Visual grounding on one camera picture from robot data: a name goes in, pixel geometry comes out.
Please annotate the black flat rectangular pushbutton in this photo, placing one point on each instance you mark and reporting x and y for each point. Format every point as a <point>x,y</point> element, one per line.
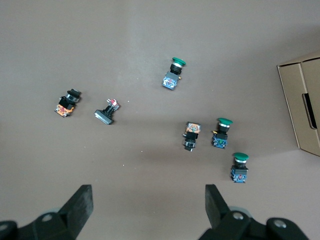
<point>106,115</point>

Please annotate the brown cardboard box with slots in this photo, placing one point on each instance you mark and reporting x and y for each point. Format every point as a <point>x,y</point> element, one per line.
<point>292,100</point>

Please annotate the green mushroom pushbutton switch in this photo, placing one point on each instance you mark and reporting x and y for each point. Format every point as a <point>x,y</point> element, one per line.
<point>221,136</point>
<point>172,75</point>
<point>239,170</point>

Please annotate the black selector switch orange block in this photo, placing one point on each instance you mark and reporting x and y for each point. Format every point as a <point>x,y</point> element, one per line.
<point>191,137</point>
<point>66,105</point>

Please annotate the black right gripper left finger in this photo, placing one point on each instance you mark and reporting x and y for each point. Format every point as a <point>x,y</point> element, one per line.
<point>75,215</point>

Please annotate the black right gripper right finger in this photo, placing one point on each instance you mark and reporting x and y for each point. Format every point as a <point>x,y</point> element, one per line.
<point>220,220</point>

